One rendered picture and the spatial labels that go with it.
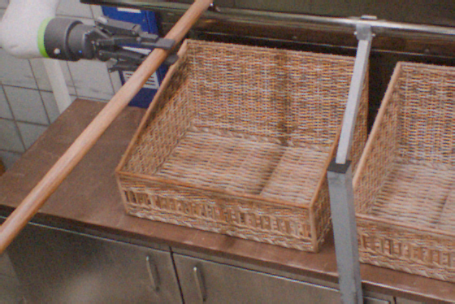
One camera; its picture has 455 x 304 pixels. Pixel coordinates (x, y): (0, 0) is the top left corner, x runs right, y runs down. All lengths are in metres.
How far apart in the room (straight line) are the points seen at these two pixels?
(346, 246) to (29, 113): 1.53
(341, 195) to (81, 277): 1.02
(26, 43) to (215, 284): 0.82
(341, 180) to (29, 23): 0.75
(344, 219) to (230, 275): 0.48
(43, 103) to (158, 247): 0.92
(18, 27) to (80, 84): 0.97
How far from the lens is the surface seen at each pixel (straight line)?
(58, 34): 1.99
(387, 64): 2.47
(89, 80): 2.96
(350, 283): 2.11
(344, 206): 1.95
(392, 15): 2.35
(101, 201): 2.53
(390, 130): 2.39
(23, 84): 3.15
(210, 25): 2.60
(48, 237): 2.64
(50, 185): 1.61
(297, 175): 2.46
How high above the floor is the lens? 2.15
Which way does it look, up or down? 37 degrees down
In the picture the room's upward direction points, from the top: 10 degrees counter-clockwise
